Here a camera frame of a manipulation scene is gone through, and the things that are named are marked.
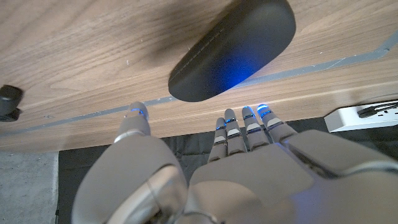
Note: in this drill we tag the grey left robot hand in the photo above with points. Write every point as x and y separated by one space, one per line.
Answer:
264 186

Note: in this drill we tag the black spring clamp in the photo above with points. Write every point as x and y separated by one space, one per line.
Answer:
8 101

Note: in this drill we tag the black fabric backdrop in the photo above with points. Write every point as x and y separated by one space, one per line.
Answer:
192 149

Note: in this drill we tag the black glasses case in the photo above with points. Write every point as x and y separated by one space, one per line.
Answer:
236 46

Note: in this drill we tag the white power strip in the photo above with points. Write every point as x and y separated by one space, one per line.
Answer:
345 119

